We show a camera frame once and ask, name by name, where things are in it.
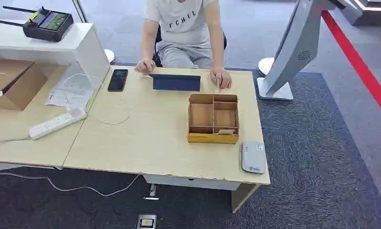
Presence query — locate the person's right hand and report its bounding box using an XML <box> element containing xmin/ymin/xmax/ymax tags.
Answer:
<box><xmin>134</xmin><ymin>58</ymin><xmax>157</xmax><ymax>74</ymax></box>

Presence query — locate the person's left hand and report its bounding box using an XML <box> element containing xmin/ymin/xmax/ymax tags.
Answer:
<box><xmin>209</xmin><ymin>67</ymin><xmax>233</xmax><ymax>90</ymax></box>

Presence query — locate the black office chair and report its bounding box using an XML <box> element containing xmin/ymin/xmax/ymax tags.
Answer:
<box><xmin>152</xmin><ymin>25</ymin><xmax>227</xmax><ymax>68</ymax></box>

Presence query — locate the black smartphone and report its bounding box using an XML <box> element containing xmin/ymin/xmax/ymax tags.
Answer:
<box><xmin>107</xmin><ymin>69</ymin><xmax>129</xmax><ymax>93</ymax></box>

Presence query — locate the white round stand base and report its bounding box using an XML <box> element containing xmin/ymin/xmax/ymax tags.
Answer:
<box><xmin>257</xmin><ymin>57</ymin><xmax>276</xmax><ymax>77</ymax></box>
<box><xmin>103</xmin><ymin>49</ymin><xmax>116</xmax><ymax>65</ymax></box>

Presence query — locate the person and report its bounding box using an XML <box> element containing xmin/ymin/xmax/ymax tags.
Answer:
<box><xmin>134</xmin><ymin>0</ymin><xmax>233</xmax><ymax>90</ymax></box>

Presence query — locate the wooden card box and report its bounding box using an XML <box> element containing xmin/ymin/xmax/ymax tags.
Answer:
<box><xmin>187</xmin><ymin>93</ymin><xmax>240</xmax><ymax>145</ymax></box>

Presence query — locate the printed paper sheet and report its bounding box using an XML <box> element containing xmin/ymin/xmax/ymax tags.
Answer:
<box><xmin>45</xmin><ymin>73</ymin><xmax>94</xmax><ymax>110</ymax></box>

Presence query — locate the grey kiosk stand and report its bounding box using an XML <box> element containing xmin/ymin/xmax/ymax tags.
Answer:
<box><xmin>257</xmin><ymin>0</ymin><xmax>363</xmax><ymax>101</ymax></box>

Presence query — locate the white desk shelf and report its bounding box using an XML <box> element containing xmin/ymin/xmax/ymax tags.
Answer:
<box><xmin>0</xmin><ymin>21</ymin><xmax>111</xmax><ymax>113</ymax></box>

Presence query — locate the metal stand pole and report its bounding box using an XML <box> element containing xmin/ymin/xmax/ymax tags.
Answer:
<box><xmin>72</xmin><ymin>0</ymin><xmax>89</xmax><ymax>24</ymax></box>

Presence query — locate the grey card reader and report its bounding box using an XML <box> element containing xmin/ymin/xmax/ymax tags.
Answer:
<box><xmin>240</xmin><ymin>141</ymin><xmax>267</xmax><ymax>175</ymax></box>

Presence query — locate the black remote controller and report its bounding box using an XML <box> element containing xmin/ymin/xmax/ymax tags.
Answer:
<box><xmin>0</xmin><ymin>5</ymin><xmax>74</xmax><ymax>43</ymax></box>

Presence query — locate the white power strip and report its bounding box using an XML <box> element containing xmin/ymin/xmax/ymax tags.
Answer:
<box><xmin>29</xmin><ymin>107</ymin><xmax>88</xmax><ymax>141</ymax></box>

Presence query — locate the brown cardboard box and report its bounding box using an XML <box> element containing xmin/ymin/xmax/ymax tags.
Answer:
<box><xmin>0</xmin><ymin>58</ymin><xmax>49</xmax><ymax>112</ymax></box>

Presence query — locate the pale wooden side desk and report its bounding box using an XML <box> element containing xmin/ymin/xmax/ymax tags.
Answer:
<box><xmin>0</xmin><ymin>64</ymin><xmax>112</xmax><ymax>173</ymax></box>

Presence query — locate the metal floor socket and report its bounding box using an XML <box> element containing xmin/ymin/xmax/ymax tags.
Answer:
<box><xmin>137</xmin><ymin>214</ymin><xmax>157</xmax><ymax>229</ymax></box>

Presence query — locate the thin white cable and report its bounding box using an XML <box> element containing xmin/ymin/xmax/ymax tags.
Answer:
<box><xmin>99</xmin><ymin>115</ymin><xmax>131</xmax><ymax>126</ymax></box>

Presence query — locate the white floor bracket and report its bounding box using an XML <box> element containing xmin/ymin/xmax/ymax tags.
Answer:
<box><xmin>143</xmin><ymin>183</ymin><xmax>160</xmax><ymax>201</ymax></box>

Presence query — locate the white floor cable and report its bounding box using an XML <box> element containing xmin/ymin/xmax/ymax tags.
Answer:
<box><xmin>0</xmin><ymin>171</ymin><xmax>143</xmax><ymax>197</ymax></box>

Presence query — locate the white power strip cable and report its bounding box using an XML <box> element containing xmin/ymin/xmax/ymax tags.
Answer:
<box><xmin>0</xmin><ymin>135</ymin><xmax>31</xmax><ymax>148</ymax></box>

